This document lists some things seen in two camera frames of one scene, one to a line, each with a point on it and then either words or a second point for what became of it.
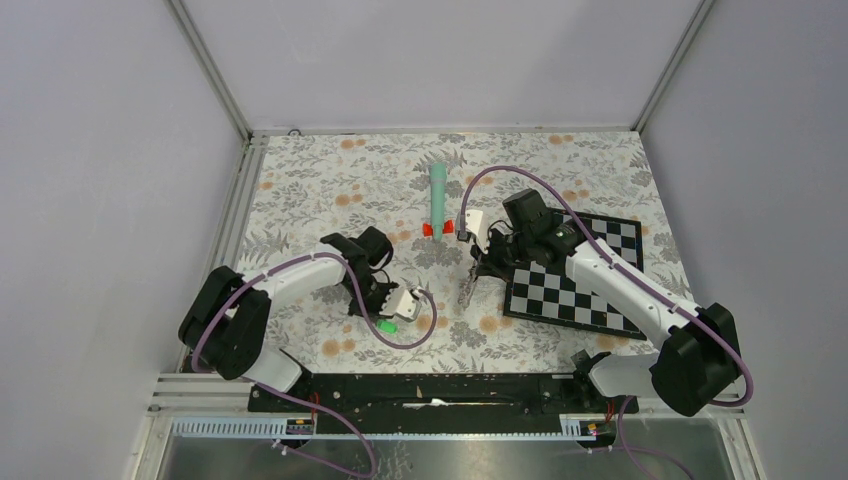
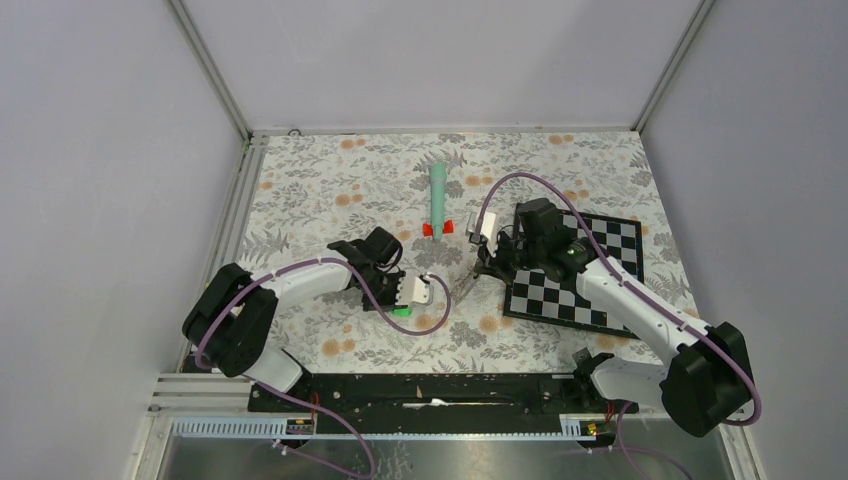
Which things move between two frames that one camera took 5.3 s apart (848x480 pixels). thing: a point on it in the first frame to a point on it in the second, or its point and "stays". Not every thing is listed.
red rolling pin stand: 448,227 stays
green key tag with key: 387,327 to 402,311
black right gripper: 493,264 stays
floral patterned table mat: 304,190 stays
